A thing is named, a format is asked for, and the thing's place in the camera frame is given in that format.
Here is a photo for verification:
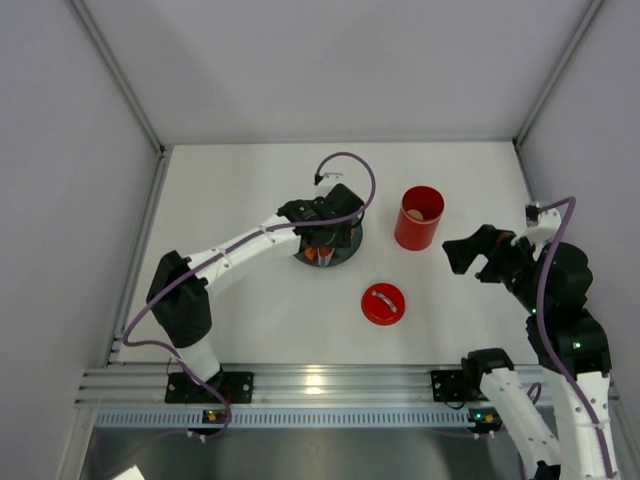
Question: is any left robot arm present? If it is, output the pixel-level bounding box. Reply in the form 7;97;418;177
146;183;365;390

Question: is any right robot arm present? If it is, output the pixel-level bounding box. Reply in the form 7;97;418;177
443;221;619;479

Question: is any red cylindrical tin container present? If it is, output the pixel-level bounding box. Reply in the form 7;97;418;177
394;186;445;251

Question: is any blue ceramic plate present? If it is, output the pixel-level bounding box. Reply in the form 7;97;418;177
294;220;364;268

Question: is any red tin lid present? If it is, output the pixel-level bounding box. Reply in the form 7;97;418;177
361;282;406;326

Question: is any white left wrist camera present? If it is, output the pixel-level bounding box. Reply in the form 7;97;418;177
314;172;344;187

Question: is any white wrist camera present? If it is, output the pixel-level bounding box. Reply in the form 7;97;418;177
314;172;344;187
511;202;562;246

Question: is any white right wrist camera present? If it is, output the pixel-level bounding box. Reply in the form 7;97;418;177
511;202;562;246

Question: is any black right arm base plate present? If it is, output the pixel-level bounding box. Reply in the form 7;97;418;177
430;369;486;405

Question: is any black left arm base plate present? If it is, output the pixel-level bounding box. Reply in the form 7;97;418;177
164;371;254;404

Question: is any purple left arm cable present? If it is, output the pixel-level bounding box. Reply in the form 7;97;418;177
121;151;378;441

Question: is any right aluminium frame post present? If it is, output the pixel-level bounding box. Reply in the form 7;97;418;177
512;0;609;152

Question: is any aluminium frame post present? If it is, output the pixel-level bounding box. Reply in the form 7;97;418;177
67;0;166;154
512;0;609;152

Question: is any aluminium mounting rail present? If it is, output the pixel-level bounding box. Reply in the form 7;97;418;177
74;363;455;408

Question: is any grey slotted cable duct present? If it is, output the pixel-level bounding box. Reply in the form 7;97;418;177
95;407;498;429

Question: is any left aluminium frame post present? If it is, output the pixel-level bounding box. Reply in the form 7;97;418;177
67;0;166;154

